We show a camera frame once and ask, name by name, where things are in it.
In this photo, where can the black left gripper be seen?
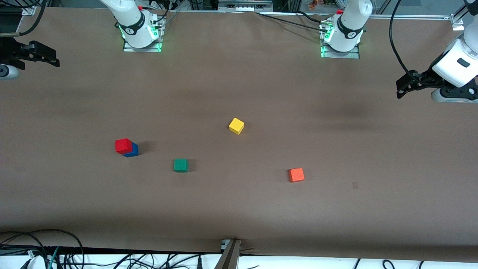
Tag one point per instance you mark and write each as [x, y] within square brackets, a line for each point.
[424, 77]

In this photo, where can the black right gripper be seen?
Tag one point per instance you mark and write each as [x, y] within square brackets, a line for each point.
[10, 51]

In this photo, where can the red cube block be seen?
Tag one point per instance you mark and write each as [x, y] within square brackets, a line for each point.
[123, 145]

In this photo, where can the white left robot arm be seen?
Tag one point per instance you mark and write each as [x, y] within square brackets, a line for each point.
[349, 22]

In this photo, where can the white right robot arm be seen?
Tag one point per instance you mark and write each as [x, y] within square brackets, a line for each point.
[130, 22]

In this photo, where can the blue cube block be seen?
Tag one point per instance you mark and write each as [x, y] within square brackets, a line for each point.
[133, 151]

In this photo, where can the orange cube block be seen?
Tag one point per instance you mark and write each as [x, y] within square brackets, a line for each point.
[296, 175]

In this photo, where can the green cube block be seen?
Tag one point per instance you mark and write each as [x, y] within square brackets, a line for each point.
[180, 165]

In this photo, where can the yellow cube block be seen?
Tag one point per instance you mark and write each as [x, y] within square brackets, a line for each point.
[236, 126]

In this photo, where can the brown paper table cover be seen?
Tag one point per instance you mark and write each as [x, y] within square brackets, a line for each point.
[239, 209]

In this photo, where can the aluminium profile beam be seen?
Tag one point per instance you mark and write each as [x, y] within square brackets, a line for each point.
[228, 257]

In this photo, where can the aluminium corner bracket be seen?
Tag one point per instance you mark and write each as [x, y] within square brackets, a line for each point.
[456, 21]
[29, 10]

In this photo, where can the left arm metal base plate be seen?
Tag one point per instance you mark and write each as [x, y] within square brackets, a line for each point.
[354, 55]

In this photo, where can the aluminium frame rail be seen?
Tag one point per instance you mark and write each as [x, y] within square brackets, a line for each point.
[392, 16]

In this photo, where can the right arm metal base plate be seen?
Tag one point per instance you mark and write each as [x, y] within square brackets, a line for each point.
[129, 49]

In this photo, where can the metal frame crossbar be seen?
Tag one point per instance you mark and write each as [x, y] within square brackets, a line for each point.
[244, 5]

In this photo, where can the small silver bracket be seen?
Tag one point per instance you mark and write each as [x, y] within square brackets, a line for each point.
[224, 244]

